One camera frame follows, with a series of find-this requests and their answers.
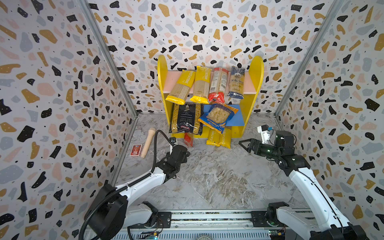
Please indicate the red clear spaghetti pack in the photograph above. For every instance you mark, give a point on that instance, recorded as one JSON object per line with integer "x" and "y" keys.
{"x": 218, "y": 85}

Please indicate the dark penne pasta bag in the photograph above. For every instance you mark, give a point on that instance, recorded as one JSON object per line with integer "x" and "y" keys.
{"x": 185, "y": 118}

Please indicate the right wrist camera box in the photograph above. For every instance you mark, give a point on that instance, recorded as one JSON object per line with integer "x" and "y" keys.
{"x": 265, "y": 131}

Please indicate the red long spaghetti pack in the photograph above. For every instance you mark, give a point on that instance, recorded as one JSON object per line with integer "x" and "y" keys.
{"x": 188, "y": 140}

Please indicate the red playing card box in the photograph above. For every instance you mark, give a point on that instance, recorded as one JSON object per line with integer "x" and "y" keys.
{"x": 136, "y": 151}

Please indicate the pink upper shelf board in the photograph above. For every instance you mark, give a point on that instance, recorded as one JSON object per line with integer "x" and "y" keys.
{"x": 173, "y": 76}

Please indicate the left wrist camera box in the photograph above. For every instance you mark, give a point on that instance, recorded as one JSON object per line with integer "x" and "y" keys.
{"x": 173, "y": 141}

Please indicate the wooden rolling pin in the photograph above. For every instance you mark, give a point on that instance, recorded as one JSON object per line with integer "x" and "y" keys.
{"x": 147, "y": 144}

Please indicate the yellow Pastatime spaghetti pack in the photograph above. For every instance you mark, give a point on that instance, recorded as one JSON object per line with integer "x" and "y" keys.
{"x": 181, "y": 89}

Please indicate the blue orange orecchiette bag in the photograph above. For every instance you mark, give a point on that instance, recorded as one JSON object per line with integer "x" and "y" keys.
{"x": 218, "y": 116}

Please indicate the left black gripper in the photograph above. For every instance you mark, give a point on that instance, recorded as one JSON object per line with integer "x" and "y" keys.
{"x": 184, "y": 158}

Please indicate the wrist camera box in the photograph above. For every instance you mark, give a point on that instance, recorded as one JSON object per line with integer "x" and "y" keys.
{"x": 173, "y": 141}
{"x": 265, "y": 131}

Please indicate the blue yellow spaghetti pack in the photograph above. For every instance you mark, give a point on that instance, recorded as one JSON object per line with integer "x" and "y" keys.
{"x": 236, "y": 83}

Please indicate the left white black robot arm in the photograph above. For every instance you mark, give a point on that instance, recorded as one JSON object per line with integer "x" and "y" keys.
{"x": 111, "y": 209}

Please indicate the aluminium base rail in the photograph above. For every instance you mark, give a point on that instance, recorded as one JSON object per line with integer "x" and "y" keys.
{"x": 221, "y": 225}

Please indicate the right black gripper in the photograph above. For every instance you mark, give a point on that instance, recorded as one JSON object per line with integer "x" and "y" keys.
{"x": 257, "y": 147}

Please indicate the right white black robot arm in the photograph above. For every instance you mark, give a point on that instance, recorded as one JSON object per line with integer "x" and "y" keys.
{"x": 330, "y": 224}

